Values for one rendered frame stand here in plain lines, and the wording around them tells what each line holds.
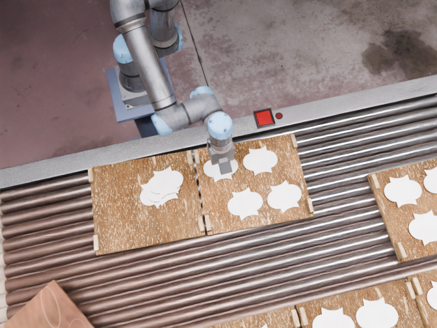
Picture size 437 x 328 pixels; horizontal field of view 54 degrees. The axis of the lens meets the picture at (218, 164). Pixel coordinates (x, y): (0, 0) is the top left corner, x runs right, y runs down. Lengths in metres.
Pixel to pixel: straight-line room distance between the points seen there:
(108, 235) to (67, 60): 1.81
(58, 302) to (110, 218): 0.35
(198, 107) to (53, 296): 0.79
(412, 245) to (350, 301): 0.32
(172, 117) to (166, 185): 0.39
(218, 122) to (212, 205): 0.44
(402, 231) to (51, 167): 1.38
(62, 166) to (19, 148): 1.22
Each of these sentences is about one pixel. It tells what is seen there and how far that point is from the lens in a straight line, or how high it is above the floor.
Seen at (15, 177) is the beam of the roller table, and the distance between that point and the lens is 1.89.
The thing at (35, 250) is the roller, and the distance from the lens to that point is 1.77.
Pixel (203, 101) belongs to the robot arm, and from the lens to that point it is 1.37.
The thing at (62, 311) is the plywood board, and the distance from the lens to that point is 1.57.
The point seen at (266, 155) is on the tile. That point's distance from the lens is 1.70.
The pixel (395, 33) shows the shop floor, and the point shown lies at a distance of 3.40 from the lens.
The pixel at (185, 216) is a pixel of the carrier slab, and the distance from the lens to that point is 1.64.
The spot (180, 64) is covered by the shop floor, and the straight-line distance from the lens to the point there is 3.04.
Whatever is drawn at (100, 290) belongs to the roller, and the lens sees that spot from 1.66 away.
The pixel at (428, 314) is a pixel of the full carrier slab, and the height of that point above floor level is 0.94.
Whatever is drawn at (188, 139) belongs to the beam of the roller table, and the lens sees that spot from 1.76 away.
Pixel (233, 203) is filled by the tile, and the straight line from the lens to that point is 1.63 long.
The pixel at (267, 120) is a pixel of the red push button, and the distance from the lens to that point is 1.79.
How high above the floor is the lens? 2.52
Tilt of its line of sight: 70 degrees down
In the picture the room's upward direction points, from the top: 1 degrees counter-clockwise
